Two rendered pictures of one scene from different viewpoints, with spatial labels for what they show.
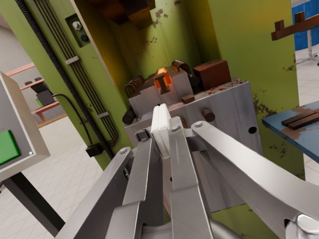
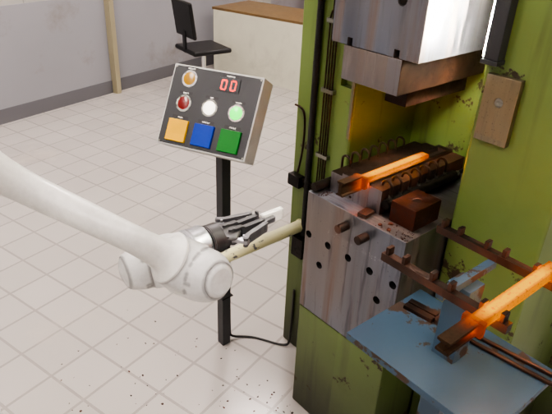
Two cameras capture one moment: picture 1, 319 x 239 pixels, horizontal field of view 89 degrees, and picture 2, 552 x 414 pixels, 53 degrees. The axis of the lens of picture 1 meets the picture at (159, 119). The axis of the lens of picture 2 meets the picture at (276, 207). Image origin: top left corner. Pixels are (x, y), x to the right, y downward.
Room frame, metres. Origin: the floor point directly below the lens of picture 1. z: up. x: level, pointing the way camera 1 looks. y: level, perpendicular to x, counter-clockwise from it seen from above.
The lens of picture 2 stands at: (-0.80, -0.79, 1.71)
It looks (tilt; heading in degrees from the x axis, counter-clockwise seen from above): 29 degrees down; 39
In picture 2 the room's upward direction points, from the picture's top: 3 degrees clockwise
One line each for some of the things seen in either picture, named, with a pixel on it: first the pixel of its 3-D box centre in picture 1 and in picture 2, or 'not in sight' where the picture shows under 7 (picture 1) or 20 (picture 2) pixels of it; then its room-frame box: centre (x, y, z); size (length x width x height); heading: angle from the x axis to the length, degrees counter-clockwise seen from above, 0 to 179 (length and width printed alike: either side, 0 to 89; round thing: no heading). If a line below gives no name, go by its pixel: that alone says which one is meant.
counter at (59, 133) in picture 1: (47, 138); (309, 50); (3.91, 2.69, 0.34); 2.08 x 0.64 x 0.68; 95
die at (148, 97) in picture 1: (160, 83); (398, 172); (0.71, -0.06, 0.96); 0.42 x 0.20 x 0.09; 171
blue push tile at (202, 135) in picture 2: not in sight; (203, 135); (0.39, 0.50, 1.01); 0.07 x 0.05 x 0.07; 106
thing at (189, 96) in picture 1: (187, 98); (365, 213); (0.46, -0.10, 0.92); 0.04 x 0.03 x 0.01; 179
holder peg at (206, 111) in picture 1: (208, 114); (361, 238); (0.41, -0.13, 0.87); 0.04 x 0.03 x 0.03; 171
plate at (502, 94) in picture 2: not in sight; (498, 110); (0.59, -0.36, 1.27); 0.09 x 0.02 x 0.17; 81
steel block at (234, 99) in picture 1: (190, 129); (402, 247); (0.72, -0.12, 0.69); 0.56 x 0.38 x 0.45; 171
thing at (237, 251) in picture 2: not in sight; (255, 244); (0.47, 0.32, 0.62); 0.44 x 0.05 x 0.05; 171
